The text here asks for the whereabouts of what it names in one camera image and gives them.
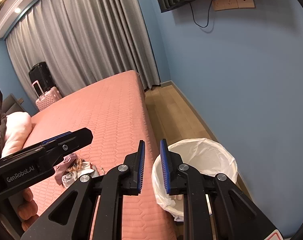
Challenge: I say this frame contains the black power cable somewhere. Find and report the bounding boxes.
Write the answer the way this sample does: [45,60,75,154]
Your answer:
[191,0,218,28]

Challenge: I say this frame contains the bed with pink quilted cover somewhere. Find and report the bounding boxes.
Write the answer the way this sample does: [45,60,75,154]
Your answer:
[1,70,182,240]

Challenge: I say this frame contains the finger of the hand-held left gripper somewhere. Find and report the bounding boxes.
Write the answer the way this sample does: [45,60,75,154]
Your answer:
[45,127,94,165]
[40,131,72,146]

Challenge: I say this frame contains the grey curtain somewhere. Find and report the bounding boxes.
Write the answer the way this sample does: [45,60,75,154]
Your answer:
[5,0,162,98]

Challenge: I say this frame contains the purple cloth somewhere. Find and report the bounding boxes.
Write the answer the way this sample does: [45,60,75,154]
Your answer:
[54,155,78,185]

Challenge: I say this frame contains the white face mask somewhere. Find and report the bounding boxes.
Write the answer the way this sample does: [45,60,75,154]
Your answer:
[76,162,99,178]

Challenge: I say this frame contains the pink suitcase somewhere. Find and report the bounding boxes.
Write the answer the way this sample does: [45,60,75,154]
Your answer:
[32,80,63,112]

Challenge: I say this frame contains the brown curly hair tie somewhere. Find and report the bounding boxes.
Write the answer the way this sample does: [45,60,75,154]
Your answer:
[68,158,83,173]

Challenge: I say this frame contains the dark grey headboard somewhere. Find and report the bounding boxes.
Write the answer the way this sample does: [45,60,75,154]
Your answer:
[1,93,25,117]

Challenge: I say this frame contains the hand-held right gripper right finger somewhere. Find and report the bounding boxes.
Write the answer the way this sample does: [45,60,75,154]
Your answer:
[160,139,284,240]

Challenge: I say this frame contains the person's left hand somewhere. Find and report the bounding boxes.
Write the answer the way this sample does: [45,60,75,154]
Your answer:
[18,188,39,232]

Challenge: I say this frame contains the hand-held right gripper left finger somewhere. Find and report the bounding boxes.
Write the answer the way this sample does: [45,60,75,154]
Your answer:
[21,140,145,240]

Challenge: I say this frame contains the grey cloth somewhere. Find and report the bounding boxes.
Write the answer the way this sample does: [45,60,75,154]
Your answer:
[61,174,78,188]

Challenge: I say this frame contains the pink fluffy pillow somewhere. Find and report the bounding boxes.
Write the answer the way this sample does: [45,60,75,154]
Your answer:
[1,112,32,159]

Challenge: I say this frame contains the black suitcase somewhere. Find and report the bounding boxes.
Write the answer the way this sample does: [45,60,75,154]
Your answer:
[28,61,55,98]

